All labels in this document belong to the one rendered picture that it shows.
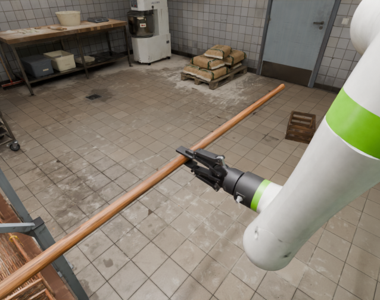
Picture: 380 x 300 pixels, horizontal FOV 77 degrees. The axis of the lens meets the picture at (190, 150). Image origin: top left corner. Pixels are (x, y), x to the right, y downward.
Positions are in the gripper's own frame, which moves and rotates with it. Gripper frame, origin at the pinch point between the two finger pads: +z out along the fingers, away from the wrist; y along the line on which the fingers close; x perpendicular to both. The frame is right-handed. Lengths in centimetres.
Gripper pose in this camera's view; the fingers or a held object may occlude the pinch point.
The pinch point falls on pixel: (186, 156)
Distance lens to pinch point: 78.5
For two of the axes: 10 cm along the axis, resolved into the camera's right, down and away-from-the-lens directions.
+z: -7.7, -3.8, 5.1
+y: 0.0, 8.0, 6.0
